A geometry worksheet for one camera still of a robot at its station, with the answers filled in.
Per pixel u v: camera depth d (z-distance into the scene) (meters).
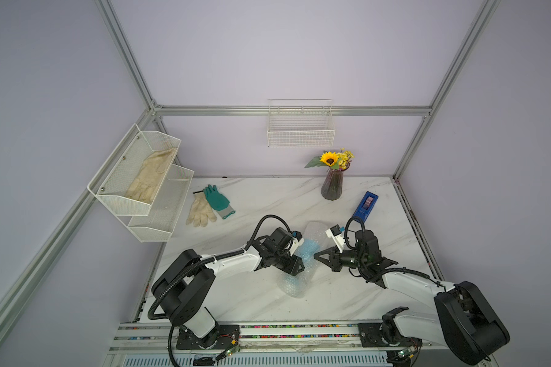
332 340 0.73
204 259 0.48
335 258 0.73
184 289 0.44
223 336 0.73
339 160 0.93
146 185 0.77
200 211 1.07
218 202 1.10
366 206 1.04
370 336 0.73
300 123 0.96
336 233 0.75
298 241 0.80
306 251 0.84
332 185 1.04
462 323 0.42
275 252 0.69
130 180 0.78
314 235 0.90
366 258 0.68
